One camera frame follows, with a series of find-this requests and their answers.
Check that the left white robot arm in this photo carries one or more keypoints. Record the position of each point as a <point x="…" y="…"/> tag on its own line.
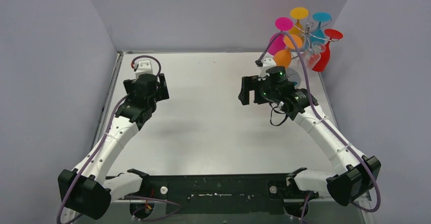
<point x="85" y="190"/>

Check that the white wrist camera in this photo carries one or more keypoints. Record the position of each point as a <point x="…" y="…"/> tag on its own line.
<point x="265" y="64"/>
<point x="143" y="67"/>

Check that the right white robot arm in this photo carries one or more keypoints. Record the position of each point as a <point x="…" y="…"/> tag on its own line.
<point x="354" y="173"/>

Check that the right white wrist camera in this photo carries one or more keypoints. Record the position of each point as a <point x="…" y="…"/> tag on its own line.
<point x="265" y="64"/>

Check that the red wine glass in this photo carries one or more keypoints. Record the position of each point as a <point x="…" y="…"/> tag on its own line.
<point x="333" y="34"/>

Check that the orange wine glass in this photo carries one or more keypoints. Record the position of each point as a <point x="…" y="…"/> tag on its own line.
<point x="283" y="57"/>

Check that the pink wine glass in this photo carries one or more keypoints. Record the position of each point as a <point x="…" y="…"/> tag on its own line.
<point x="282" y="24"/>

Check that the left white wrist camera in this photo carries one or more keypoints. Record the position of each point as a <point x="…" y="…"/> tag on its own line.
<point x="143" y="67"/>

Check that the blue wine glass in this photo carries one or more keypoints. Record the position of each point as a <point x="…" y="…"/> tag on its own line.
<point x="318" y="35"/>

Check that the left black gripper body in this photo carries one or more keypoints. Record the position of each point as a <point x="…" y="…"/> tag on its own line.
<point x="162" y="87"/>

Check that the clear wine glass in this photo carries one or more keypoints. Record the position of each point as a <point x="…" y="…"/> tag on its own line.
<point x="313" y="54"/>

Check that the yellow wine glass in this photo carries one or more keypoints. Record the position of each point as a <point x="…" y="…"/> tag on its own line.
<point x="298" y="14"/>

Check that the silver wire glass rack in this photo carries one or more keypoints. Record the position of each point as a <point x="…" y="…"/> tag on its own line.
<point x="304" y="43"/>

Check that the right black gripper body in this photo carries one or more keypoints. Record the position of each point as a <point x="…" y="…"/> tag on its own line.
<point x="268" y="92"/>

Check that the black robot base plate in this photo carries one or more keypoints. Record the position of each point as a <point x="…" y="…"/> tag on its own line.
<point x="226" y="194"/>

